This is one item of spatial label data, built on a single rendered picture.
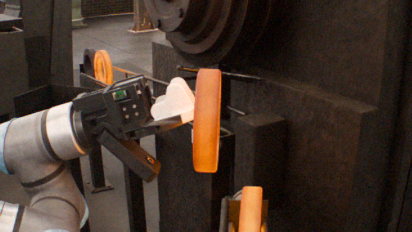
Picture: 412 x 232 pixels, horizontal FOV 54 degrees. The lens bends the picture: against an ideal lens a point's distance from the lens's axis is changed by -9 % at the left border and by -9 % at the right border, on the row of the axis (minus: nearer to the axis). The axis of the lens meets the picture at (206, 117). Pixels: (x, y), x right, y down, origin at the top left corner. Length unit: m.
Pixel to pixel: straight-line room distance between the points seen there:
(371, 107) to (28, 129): 0.65
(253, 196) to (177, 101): 0.20
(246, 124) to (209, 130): 0.39
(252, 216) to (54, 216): 0.30
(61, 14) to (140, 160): 3.37
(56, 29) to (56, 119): 3.29
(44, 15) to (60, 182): 3.25
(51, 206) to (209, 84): 0.31
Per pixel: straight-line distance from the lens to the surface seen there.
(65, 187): 0.76
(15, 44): 3.40
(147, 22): 8.23
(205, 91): 0.60
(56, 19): 3.95
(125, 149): 0.68
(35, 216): 0.66
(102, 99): 0.67
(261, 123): 0.97
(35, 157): 0.72
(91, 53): 2.12
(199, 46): 1.08
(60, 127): 0.68
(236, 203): 0.82
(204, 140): 0.59
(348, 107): 0.89
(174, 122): 0.64
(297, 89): 0.98
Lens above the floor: 1.13
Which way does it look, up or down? 19 degrees down
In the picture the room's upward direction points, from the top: straight up
